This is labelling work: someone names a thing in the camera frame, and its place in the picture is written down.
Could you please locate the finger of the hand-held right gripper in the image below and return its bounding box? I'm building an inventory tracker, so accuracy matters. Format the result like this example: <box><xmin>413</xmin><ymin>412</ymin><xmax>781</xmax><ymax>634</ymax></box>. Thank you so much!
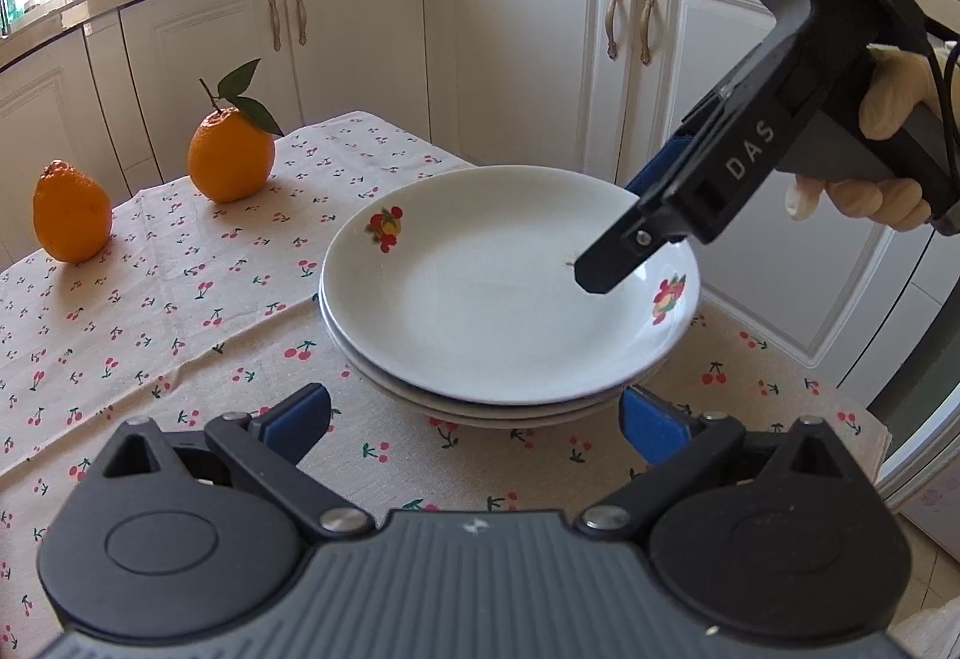
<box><xmin>624</xmin><ymin>131</ymin><xmax>703</xmax><ymax>199</ymax></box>
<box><xmin>573</xmin><ymin>197</ymin><xmax>688</xmax><ymax>297</ymax></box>

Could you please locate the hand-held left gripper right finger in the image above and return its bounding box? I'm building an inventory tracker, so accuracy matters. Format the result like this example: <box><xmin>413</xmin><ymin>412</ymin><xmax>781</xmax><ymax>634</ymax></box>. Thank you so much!
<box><xmin>574</xmin><ymin>384</ymin><xmax>863</xmax><ymax>544</ymax></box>

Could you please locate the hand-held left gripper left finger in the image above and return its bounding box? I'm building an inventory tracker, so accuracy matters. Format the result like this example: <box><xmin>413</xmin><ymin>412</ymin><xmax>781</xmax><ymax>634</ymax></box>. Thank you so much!
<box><xmin>96</xmin><ymin>383</ymin><xmax>376</xmax><ymax>542</ymax></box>

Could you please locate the white plate fruit print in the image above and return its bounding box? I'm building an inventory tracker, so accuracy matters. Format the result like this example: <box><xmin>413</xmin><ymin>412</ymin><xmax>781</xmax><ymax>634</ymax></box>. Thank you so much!
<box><xmin>352</xmin><ymin>359</ymin><xmax>638</xmax><ymax>432</ymax></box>
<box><xmin>319</xmin><ymin>291</ymin><xmax>676</xmax><ymax>418</ymax></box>
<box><xmin>320</xmin><ymin>166</ymin><xmax>703</xmax><ymax>405</ymax></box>

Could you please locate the person's right hand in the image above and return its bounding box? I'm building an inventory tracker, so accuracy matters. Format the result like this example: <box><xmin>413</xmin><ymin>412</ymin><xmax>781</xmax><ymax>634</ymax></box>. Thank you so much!
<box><xmin>784</xmin><ymin>47</ymin><xmax>944</xmax><ymax>231</ymax></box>

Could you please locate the orange with green leaf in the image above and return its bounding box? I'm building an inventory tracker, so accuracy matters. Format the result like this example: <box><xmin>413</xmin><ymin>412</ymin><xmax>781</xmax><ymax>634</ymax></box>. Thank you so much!
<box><xmin>187</xmin><ymin>59</ymin><xmax>284</xmax><ymax>204</ymax></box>

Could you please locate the orange without leaf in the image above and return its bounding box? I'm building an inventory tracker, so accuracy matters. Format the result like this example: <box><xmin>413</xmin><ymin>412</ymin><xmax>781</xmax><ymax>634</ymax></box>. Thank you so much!
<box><xmin>32</xmin><ymin>160</ymin><xmax>113</xmax><ymax>264</ymax></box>

